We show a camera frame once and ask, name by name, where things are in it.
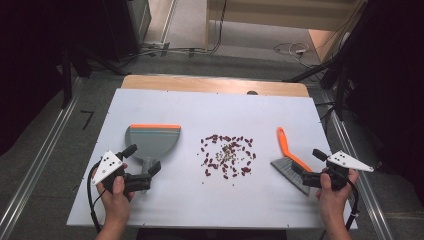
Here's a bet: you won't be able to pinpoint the light wooden bench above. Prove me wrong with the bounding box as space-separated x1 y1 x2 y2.
204 0 368 52

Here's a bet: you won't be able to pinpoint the white table board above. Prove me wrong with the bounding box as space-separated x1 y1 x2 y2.
66 88 359 231

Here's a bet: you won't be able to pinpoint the brown cardboard panel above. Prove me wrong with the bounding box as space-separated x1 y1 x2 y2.
307 28 342 64

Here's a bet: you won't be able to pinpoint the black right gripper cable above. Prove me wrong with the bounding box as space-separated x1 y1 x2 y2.
344 179 361 232

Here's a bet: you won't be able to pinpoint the pile of red beans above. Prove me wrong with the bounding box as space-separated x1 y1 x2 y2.
197 134 258 181

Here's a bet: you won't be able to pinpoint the person's left hand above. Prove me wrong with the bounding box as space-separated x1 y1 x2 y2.
92 162 136 222

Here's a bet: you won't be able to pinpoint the person's right hand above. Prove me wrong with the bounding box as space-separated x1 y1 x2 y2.
315 168 360 218

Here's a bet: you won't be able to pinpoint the grey dustpan with orange lip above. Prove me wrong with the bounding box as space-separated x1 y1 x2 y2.
124 123 182 195

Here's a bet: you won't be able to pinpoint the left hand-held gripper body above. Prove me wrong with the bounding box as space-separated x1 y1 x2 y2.
91 150 154 195

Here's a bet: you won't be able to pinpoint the aluminium floor rail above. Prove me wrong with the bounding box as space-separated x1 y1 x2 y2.
326 99 396 240
0 77 83 240

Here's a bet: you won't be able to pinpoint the wooden table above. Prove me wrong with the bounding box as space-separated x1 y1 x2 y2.
120 74 311 99

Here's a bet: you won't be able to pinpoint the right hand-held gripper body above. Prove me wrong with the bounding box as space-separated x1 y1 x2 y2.
299 150 375 192

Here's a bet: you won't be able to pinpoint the dark curtain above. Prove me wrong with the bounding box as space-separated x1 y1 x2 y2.
0 0 141 158
333 0 424 208

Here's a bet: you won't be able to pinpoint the white cable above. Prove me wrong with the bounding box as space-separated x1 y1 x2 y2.
273 41 312 60

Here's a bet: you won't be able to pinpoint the black hanging cables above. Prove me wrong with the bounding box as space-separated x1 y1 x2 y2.
211 0 229 55

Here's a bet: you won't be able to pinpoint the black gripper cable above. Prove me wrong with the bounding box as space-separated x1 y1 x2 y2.
344 179 361 232
86 159 103 234

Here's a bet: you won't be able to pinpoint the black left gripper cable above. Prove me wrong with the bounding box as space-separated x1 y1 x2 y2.
86 159 103 234

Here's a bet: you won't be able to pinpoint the orange brush with grey bristles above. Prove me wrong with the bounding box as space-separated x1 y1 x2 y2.
270 126 314 197

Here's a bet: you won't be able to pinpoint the black tripod stand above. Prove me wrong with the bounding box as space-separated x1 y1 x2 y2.
282 54 349 122

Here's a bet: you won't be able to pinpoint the person's dark clothing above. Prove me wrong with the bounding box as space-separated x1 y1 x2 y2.
135 228 288 240

